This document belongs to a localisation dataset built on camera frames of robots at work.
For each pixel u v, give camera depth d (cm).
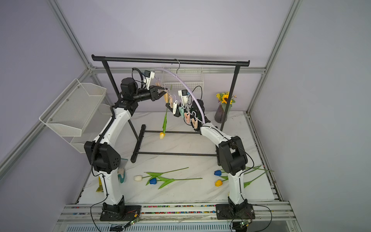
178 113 73
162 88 74
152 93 69
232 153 54
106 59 55
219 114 111
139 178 84
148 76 68
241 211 67
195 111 62
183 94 74
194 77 96
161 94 74
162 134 84
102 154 51
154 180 83
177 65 93
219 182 82
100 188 80
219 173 86
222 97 93
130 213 75
